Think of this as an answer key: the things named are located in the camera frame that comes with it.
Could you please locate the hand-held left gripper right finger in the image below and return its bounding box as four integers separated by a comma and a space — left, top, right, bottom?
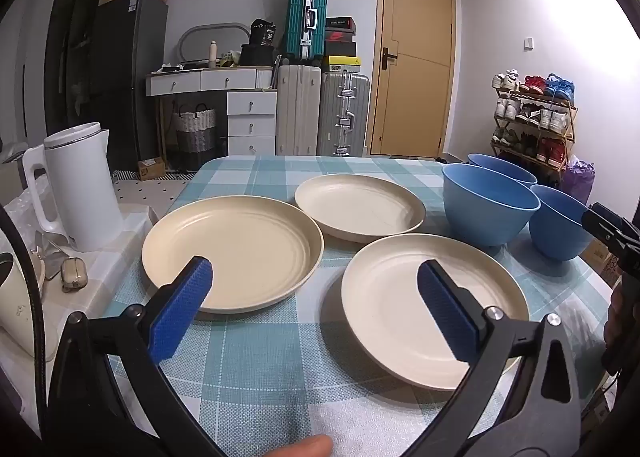
400, 259, 583, 457

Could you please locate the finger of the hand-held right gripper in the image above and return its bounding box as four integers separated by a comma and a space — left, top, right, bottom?
581, 204, 635, 240
597, 229, 640, 268

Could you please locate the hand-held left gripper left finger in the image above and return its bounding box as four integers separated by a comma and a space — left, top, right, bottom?
46, 255, 228, 457

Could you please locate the blue bowl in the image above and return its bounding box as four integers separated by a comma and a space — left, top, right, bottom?
442, 163, 541, 247
529, 184, 596, 262
467, 153, 538, 188

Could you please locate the cream plate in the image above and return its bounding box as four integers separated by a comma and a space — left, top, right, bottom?
341, 233, 530, 391
294, 174, 426, 243
141, 196, 325, 314

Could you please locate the person's left hand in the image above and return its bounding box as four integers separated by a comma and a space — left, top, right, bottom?
260, 435, 333, 457

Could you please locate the printed large cardboard box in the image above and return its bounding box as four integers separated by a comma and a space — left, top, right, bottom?
580, 239, 623, 288

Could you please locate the purple bag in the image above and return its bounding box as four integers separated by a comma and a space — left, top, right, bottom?
562, 157, 596, 208

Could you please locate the teal checked tablecloth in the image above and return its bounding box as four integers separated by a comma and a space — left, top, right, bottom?
102, 154, 616, 457

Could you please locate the beige earbuds case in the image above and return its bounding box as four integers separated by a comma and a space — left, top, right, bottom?
60, 257, 88, 293

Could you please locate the patterned rug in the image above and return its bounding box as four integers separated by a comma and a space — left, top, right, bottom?
111, 168, 203, 210

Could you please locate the shoe rack with shoes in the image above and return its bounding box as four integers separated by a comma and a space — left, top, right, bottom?
491, 70, 576, 168

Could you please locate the small cardboard box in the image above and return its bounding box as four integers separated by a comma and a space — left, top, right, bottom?
137, 157, 167, 181

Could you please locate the white electric kettle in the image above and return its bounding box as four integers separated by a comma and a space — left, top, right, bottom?
22, 122, 124, 253

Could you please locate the white mug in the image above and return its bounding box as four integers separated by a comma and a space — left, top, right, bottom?
0, 252, 47, 358

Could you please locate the woven laundry basket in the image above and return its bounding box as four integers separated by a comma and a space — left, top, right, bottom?
172, 104, 217, 170

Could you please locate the clear plastic bag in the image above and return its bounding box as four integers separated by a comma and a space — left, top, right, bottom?
0, 182, 48, 258

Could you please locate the white drawer unit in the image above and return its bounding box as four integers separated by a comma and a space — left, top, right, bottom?
226, 90, 277, 156

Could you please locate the silver suitcase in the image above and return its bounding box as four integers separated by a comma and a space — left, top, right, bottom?
317, 71, 371, 156

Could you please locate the wooden door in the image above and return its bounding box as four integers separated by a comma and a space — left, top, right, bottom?
365, 0, 457, 160

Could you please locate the white vanity desk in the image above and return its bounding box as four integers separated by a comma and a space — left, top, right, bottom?
146, 64, 276, 158

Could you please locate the dark grey refrigerator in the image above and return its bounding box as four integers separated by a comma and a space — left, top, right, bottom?
90, 0, 169, 173

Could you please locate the beige suitcase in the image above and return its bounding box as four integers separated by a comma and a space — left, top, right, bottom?
276, 64, 322, 156

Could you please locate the black storage box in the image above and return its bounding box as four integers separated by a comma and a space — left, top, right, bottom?
239, 43, 275, 67

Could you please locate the oval mirror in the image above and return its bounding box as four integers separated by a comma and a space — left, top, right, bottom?
178, 23, 251, 63

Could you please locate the black printed bag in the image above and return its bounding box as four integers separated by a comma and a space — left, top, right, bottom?
250, 18, 277, 47

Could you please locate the dark tall cabinet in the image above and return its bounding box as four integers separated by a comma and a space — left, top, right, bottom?
44, 0, 118, 138

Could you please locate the teal suitcase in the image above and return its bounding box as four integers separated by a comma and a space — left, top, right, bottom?
285, 0, 328, 63

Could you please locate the black cable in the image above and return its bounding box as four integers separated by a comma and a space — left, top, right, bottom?
0, 207, 51, 363

